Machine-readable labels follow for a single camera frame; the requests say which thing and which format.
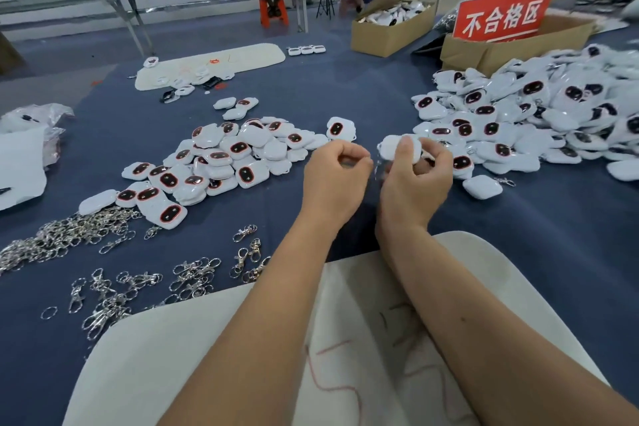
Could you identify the person's left hand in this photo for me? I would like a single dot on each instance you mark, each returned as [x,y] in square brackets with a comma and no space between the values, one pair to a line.
[335,186]

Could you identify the person's right hand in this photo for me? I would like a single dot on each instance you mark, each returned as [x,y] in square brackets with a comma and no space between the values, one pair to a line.
[414,196]

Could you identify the white tag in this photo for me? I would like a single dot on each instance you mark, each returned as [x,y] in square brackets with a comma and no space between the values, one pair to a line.
[391,147]

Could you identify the person's left forearm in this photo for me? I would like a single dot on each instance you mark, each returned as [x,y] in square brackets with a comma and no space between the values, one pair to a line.
[250,341]

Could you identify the person's right forearm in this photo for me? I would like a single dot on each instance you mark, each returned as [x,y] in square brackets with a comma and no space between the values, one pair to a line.
[479,341]

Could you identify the small white plastic part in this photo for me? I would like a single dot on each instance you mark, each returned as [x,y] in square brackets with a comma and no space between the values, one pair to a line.
[319,49]
[307,49]
[295,50]

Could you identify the open cardboard box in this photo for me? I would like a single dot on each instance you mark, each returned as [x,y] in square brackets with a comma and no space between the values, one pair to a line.
[384,39]

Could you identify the long white foam board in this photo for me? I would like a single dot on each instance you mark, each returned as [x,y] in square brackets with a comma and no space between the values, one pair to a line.
[250,56]

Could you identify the flat brown cardboard box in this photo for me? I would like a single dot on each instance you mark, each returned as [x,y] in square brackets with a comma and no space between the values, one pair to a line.
[519,46]

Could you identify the red plastic stool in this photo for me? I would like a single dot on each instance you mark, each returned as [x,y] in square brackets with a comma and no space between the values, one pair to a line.
[273,11]

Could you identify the red sign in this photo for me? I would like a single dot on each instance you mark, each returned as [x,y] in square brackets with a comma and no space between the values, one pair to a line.
[504,13]

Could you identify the white foam board red marks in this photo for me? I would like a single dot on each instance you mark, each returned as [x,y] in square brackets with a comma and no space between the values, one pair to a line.
[150,371]

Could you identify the white paper sheet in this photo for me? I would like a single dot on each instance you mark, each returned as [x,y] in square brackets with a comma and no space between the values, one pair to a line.
[20,166]

